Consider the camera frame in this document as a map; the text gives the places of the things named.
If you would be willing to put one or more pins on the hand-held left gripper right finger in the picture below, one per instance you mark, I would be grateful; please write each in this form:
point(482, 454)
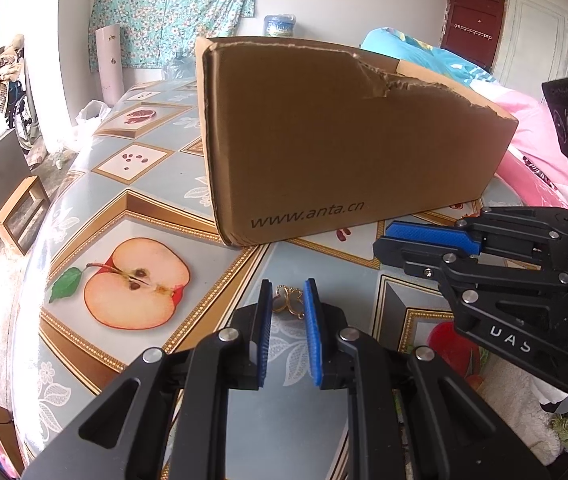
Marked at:
point(314, 330)

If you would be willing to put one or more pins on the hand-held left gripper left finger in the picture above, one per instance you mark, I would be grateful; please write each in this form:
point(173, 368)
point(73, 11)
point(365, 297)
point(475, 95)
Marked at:
point(264, 330)

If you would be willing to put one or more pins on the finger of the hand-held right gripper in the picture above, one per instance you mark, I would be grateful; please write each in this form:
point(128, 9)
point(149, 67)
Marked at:
point(414, 260)
point(429, 235)

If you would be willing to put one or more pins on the gold brooch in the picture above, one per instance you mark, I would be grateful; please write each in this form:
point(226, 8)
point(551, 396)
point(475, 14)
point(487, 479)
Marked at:
point(284, 305)

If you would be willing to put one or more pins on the torn cardboard box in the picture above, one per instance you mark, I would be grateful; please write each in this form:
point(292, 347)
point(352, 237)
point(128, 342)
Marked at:
point(339, 160)

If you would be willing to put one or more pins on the white fleece garment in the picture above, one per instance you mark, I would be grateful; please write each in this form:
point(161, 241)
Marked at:
point(519, 410)

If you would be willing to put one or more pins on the pink quilt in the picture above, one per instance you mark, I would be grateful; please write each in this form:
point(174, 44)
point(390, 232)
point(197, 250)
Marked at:
point(529, 130)

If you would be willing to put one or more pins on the fruit print tablecloth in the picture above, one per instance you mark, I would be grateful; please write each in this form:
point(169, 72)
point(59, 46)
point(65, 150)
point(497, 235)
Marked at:
point(113, 200)

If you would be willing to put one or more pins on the white hook rack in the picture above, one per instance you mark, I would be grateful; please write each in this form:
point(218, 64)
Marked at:
point(471, 31)

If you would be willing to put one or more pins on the dark red door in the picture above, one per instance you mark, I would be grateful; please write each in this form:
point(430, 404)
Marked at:
point(471, 10)

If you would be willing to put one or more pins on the white panelled door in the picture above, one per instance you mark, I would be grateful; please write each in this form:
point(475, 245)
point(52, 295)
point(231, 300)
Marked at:
point(544, 30)

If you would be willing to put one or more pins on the blue water bottle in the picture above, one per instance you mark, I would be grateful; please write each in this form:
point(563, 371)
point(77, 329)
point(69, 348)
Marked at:
point(280, 25)

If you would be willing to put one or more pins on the clear plastic bag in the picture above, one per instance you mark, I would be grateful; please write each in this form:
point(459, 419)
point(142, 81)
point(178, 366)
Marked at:
point(91, 117)

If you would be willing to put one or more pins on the brown paper bag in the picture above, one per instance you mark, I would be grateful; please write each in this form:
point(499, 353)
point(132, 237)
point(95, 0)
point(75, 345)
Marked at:
point(3, 430)

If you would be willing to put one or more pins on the wooden stool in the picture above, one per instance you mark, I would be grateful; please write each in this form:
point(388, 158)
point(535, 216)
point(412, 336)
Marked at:
point(1, 220)

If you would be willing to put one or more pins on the pink paper roll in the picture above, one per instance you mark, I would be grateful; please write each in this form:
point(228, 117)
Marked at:
point(109, 65)

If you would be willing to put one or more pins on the wheelchair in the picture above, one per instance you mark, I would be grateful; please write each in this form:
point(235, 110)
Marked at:
point(21, 115)

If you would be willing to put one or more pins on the green floral wall cloth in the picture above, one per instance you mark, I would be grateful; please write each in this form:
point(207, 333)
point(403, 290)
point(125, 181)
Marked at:
point(163, 10)

